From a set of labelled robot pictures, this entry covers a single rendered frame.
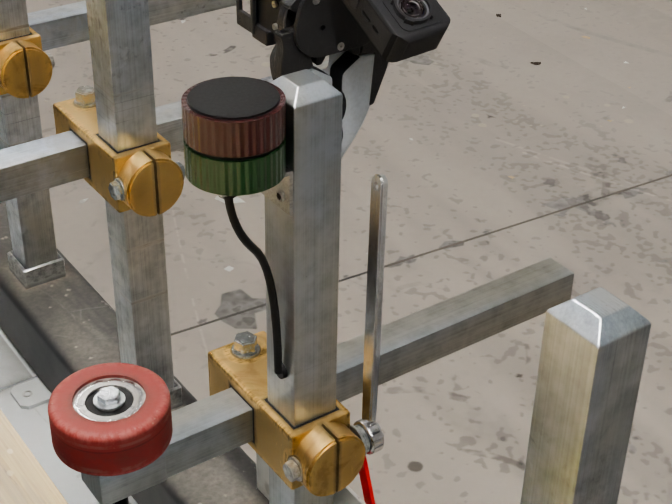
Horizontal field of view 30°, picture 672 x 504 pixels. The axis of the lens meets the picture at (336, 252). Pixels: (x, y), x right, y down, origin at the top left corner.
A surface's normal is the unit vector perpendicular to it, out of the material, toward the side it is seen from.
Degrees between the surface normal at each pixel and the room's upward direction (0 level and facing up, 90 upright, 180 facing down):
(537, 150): 0
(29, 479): 0
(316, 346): 90
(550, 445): 90
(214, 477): 0
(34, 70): 90
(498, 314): 90
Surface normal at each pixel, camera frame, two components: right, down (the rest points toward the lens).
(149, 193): 0.57, 0.46
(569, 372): -0.82, 0.30
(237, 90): 0.02, -0.84
